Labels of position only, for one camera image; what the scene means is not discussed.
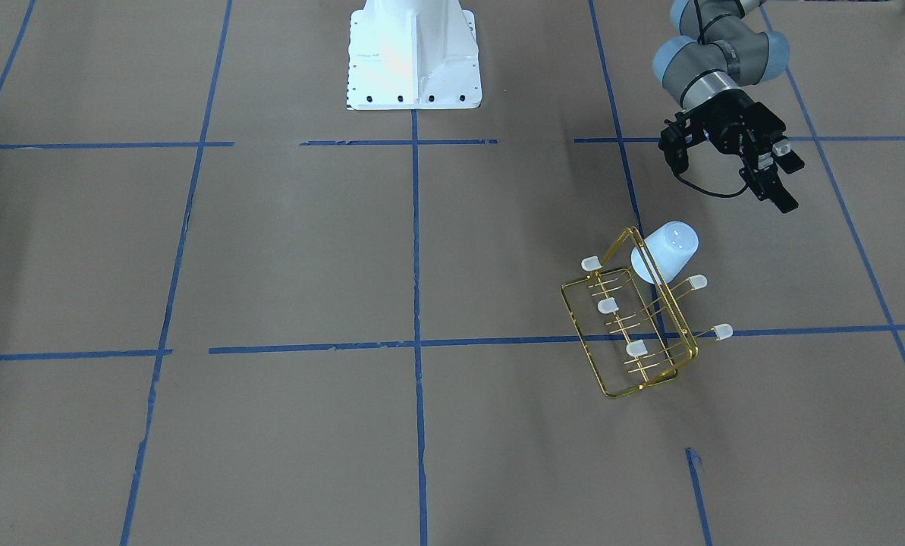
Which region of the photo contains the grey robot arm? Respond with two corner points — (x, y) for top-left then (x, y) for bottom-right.
(652, 1), (805, 214)

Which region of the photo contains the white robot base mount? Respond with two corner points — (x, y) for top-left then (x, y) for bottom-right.
(346, 1), (482, 111)

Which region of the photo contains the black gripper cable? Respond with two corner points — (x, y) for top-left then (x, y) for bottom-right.
(674, 163), (751, 199)

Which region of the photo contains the gold wire cup holder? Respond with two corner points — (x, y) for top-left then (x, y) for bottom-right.
(560, 227), (734, 400)

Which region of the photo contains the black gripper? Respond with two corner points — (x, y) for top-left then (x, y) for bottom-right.
(658, 90), (800, 214)

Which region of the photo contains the light blue plastic cup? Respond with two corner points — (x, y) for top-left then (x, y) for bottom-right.
(631, 221), (699, 284)

